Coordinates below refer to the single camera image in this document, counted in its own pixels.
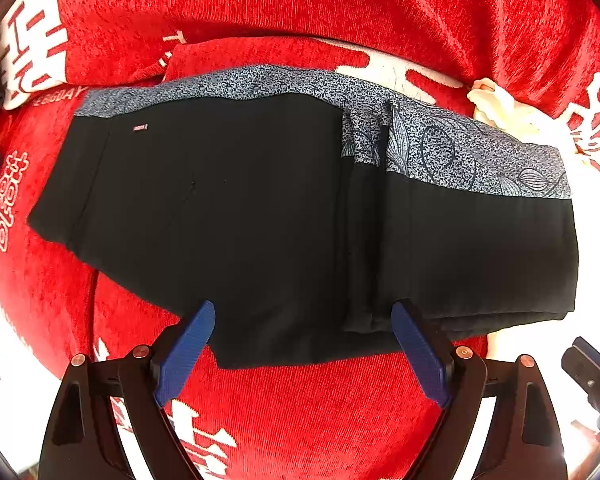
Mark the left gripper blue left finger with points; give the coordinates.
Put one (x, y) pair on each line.
(177, 350)

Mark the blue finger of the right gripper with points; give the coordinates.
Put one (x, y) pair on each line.
(587, 349)
(585, 372)

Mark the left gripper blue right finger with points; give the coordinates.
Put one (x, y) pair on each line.
(427, 350)

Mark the black pants with patterned stripe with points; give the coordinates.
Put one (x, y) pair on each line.
(304, 204)

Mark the peach satin blanket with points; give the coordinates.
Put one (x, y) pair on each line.
(497, 108)

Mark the red sofa cover with characters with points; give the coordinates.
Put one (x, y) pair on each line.
(354, 418)

